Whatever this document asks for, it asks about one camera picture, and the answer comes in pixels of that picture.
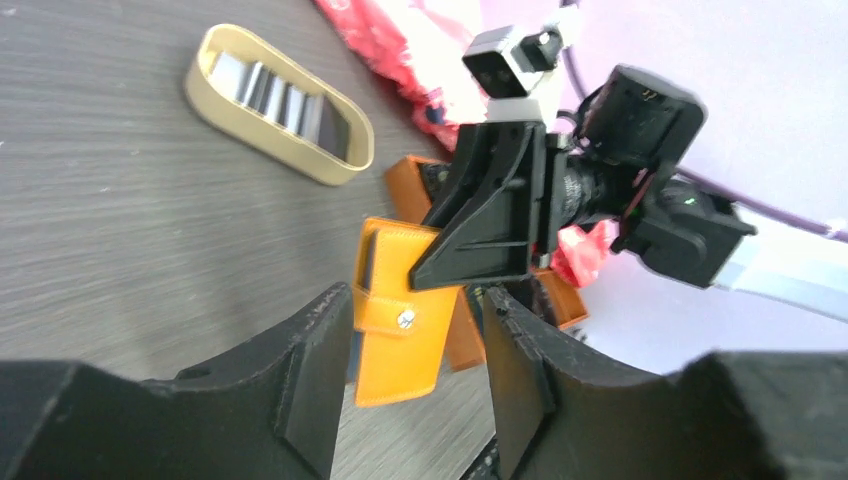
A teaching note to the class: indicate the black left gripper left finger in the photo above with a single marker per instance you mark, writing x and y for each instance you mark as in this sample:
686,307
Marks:
268,408

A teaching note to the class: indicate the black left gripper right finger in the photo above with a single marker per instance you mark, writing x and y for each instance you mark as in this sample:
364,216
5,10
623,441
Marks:
566,411

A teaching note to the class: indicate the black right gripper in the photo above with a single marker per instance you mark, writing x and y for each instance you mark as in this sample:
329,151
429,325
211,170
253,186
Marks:
632,133

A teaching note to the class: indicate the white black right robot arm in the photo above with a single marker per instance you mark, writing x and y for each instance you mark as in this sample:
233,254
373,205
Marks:
784,261

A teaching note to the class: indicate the beige oval card tray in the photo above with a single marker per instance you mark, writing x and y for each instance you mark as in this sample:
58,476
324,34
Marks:
247,126

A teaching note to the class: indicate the stack of cards in tray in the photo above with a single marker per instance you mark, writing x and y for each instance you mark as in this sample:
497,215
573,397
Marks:
313,117

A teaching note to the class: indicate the wooden compartment organizer box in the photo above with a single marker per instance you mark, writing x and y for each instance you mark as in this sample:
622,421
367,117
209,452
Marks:
413,184

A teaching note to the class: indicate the pink white garment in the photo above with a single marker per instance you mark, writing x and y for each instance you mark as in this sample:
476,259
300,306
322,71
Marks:
419,46

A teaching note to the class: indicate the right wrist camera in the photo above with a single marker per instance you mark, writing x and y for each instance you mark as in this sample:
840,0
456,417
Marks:
508,63

